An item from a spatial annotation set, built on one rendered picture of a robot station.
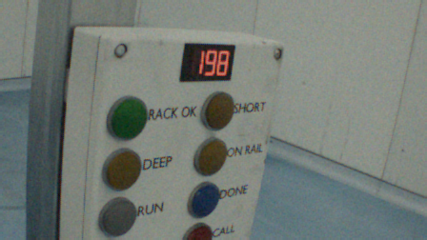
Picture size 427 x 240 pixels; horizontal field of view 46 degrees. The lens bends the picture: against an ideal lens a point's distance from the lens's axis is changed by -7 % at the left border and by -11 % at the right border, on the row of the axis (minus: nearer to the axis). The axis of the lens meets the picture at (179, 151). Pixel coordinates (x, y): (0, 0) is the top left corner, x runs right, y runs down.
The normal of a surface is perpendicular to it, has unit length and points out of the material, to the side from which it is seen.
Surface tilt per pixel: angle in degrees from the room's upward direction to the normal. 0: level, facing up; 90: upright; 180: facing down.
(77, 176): 90
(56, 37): 90
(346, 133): 90
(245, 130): 90
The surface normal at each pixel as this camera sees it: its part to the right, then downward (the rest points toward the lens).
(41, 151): -0.78, 0.11
